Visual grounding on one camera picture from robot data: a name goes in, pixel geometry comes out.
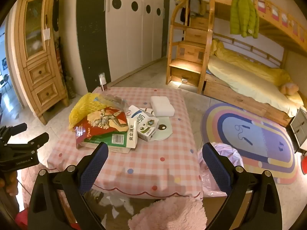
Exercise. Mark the white spray bottle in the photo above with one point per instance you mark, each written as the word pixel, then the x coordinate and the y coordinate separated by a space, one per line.
pixel 102 80

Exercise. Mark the rainbow oval rug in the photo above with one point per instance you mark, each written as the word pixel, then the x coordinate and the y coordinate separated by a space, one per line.
pixel 251 134

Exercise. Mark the white wardrobe with round holes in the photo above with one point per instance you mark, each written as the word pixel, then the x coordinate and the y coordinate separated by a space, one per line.
pixel 129 40

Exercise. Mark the green cardboard box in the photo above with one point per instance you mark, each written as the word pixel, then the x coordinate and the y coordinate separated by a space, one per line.
pixel 108 139

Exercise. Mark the pink fluffy cushion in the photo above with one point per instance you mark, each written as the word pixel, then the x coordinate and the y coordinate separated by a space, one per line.
pixel 168 215

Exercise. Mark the yellow mesh bag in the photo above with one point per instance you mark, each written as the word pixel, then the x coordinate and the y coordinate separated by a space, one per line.
pixel 81 107

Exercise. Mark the white medicine box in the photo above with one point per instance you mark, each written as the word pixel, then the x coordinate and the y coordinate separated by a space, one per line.
pixel 132 134

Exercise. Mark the black hanging item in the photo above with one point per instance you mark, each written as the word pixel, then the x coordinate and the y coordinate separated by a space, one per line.
pixel 55 4

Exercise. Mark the person's left hand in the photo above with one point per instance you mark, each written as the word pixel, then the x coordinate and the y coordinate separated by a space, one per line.
pixel 6 184

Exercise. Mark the tan plush toy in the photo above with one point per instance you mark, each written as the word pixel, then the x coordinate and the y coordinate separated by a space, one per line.
pixel 287 88

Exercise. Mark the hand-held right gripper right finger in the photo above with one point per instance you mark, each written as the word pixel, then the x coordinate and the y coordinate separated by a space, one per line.
pixel 217 167

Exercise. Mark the bin with pink bag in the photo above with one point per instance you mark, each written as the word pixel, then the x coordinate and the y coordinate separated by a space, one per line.
pixel 226 151

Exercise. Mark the white milk carton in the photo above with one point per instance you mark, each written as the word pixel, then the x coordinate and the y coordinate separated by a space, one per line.
pixel 146 124

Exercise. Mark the red snack bag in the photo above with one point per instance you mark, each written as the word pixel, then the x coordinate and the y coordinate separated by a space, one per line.
pixel 100 122

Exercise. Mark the green puffer jacket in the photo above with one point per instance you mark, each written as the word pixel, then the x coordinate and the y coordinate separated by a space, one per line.
pixel 242 14

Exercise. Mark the pale yellow mattress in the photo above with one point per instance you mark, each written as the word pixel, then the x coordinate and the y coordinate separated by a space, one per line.
pixel 244 81

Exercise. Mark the white foam block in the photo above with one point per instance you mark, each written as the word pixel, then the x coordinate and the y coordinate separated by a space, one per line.
pixel 162 105

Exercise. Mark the clear plastic bag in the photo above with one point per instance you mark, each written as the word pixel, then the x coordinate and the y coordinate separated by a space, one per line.
pixel 115 101

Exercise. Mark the yellow blanket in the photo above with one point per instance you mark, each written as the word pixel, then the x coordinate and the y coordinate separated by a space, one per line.
pixel 251 64

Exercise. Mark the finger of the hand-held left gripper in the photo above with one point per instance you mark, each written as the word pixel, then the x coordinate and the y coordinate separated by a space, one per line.
pixel 36 140
pixel 15 127

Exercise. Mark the black wardrobe panel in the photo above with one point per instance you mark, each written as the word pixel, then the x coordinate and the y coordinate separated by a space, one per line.
pixel 92 40

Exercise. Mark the wooden staircase with drawers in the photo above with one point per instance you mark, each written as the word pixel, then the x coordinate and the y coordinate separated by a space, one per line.
pixel 189 52

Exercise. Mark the wooden glass-door cabinet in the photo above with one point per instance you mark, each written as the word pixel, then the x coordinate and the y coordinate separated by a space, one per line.
pixel 40 71

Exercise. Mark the white paper note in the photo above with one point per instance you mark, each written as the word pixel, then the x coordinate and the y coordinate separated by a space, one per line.
pixel 46 34

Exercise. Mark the red plastic object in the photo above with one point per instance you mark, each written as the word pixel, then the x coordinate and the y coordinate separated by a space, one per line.
pixel 303 163

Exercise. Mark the green round face cloth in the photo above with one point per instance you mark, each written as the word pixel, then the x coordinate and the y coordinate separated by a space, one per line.
pixel 165 128

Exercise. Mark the wooden bunk bed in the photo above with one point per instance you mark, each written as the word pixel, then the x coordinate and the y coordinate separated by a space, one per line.
pixel 239 98

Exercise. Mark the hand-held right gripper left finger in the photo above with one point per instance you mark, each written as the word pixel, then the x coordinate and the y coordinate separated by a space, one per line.
pixel 94 167

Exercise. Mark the small grey cabinet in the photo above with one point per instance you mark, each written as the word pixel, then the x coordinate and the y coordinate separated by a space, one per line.
pixel 298 127

